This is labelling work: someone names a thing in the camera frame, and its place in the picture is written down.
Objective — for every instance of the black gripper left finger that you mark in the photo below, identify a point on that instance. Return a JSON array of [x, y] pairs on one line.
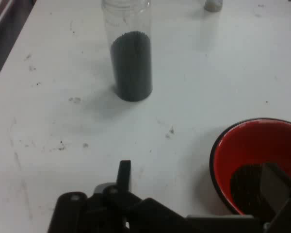
[[123, 174]]

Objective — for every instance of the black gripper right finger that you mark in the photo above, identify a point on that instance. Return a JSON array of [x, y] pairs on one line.
[[274, 184]]

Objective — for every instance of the clear plastic jar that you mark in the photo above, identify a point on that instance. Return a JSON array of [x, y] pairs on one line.
[[126, 21]]

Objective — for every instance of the red bowl black rim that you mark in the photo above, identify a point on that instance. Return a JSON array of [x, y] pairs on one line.
[[245, 145]]

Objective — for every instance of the green-lid spice jar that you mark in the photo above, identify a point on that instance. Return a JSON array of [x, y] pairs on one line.
[[213, 4]]

